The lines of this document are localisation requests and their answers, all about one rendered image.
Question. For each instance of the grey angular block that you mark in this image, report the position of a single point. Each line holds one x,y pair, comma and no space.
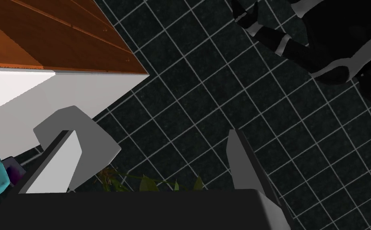
96,140

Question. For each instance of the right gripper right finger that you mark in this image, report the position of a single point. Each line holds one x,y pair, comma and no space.
243,166

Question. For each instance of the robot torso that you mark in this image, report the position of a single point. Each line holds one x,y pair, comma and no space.
342,28

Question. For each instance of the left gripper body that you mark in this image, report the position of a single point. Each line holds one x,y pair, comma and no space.
243,11

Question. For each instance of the green leafy plant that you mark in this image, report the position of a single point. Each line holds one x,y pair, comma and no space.
148,185

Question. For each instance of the white cabinet with wooden top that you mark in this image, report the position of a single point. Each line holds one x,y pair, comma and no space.
77,38

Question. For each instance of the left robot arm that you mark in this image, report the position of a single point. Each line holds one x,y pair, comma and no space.
295,51

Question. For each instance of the purple small object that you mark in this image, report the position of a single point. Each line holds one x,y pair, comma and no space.
15,174

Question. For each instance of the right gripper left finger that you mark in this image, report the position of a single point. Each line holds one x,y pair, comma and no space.
58,166

